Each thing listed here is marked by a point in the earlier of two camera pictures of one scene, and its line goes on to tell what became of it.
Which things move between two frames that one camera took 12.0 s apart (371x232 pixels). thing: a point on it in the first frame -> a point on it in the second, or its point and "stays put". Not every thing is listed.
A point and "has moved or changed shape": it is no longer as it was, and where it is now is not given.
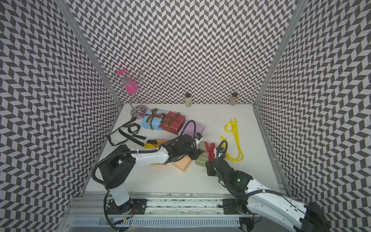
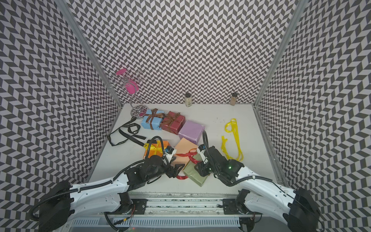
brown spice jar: x=233 y=99 stays put
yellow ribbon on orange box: x=149 y=146 stays put
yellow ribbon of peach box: x=231 y=126 stays put
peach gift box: x=183 y=164 has moved or changed shape
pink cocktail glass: x=128 y=80 stays put
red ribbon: x=211 y=151 has moved or changed shape
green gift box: x=203 y=158 has moved or changed shape
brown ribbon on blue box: x=154 y=113 stays put
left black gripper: x=196 y=153 -> x=171 y=173
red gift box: x=173 y=123 stays put
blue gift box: x=153 y=120 stays put
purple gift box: x=190 y=128 stays put
